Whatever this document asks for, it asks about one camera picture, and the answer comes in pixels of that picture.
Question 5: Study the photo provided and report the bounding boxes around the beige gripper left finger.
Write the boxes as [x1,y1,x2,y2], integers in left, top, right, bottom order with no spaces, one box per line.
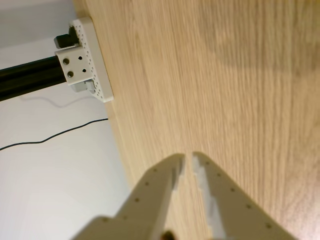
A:
[71,152,186,240]

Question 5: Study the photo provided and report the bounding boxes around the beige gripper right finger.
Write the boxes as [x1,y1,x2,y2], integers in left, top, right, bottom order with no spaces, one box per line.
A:
[191,150,298,240]

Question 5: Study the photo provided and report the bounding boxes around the grey clamp piece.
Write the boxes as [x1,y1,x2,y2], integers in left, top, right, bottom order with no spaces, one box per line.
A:
[70,79,96,94]

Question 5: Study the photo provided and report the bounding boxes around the white perforated clamp plate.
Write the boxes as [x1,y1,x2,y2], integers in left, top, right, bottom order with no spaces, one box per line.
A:
[68,16,115,103]

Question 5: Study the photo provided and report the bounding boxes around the black aluminium pole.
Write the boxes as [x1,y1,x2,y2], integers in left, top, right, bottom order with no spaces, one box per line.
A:
[0,55,67,102]

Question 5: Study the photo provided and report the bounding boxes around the black clamp knob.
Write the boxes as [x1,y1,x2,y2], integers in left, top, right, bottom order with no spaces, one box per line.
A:
[53,33,79,50]

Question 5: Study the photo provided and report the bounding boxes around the thin black cable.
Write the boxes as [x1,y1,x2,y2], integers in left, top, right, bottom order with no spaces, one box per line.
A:
[0,117,109,152]

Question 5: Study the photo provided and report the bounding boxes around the thin white cable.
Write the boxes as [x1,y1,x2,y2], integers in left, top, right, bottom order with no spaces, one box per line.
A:
[19,95,91,109]

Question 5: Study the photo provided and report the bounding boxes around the white pole bracket block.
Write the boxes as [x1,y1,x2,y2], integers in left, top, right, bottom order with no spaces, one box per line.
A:
[54,46,94,85]

